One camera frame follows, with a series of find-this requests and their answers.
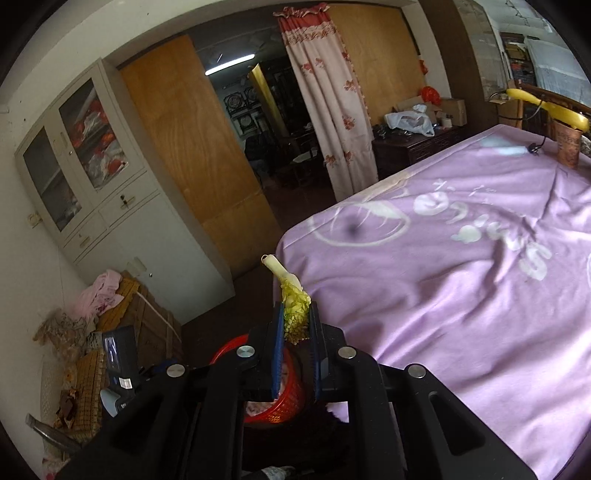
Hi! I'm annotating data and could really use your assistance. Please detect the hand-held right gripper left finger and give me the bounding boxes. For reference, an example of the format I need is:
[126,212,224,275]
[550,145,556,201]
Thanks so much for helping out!
[55,302,285,480]

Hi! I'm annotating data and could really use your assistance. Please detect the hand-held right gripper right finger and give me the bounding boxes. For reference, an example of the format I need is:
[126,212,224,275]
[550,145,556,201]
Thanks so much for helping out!
[309,302,539,480]

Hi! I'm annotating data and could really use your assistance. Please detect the red plastic basket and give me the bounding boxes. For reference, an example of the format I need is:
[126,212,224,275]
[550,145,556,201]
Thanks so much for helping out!
[210,335,308,424]

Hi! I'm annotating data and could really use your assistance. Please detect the yellow plastic flower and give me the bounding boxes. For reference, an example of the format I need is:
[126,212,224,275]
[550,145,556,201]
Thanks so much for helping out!
[261,254,311,346]

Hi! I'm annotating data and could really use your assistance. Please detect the bamboo mat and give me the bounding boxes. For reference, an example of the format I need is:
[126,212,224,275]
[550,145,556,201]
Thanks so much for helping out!
[74,348,109,439]

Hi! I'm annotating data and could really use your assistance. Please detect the beige fabric pile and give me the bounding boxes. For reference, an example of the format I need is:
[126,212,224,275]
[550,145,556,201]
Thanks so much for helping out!
[32,307,100,356]

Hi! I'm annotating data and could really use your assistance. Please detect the pink cloth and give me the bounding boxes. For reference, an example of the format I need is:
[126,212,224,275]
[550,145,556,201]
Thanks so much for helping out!
[78,268,125,317]

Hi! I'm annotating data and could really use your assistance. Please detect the grey taped black tube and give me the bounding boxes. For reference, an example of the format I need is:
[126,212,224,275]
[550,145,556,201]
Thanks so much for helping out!
[256,465,296,480]

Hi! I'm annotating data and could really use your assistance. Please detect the white metal cabinet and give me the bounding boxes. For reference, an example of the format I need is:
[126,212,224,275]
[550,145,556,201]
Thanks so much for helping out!
[14,58,236,326]

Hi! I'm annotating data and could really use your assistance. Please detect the purple printed blanket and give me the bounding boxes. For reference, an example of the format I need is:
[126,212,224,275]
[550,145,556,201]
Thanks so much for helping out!
[274,122,591,480]

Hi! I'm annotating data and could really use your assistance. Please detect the dark wooden chair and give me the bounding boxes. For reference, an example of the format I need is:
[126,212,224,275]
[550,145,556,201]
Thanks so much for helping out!
[272,131,324,188]

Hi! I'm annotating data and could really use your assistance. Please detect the dark wooden side cabinet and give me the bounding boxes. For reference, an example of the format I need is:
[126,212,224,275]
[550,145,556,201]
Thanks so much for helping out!
[372,124,467,178]

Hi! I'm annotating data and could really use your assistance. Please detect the wooden sliding door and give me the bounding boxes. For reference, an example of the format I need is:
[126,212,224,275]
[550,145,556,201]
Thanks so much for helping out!
[119,34,283,280]
[329,4,419,121]

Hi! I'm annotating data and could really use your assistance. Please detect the floral white curtain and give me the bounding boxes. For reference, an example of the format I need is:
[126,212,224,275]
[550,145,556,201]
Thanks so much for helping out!
[273,2,379,202]

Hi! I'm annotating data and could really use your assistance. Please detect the white plastic bag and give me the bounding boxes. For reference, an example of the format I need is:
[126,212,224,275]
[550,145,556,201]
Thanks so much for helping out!
[384,104,435,137]

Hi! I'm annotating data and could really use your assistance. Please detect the fluorescent tube lamp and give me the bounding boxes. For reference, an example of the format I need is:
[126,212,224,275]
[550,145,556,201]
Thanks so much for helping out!
[204,54,256,76]

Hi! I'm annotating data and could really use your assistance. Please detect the brown instant noodle cup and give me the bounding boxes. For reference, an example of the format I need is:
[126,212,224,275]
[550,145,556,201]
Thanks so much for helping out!
[554,124,585,169]

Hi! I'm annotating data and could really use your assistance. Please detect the wooden glass-door cabinet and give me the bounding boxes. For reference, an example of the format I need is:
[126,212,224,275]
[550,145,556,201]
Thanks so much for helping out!
[431,0,513,125]

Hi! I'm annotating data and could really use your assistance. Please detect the white cloth cover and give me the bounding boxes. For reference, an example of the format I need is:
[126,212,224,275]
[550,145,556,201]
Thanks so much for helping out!
[526,37,589,100]

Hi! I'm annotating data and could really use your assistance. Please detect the black power cable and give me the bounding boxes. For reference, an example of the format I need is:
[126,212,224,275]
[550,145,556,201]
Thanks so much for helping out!
[526,104,555,155]

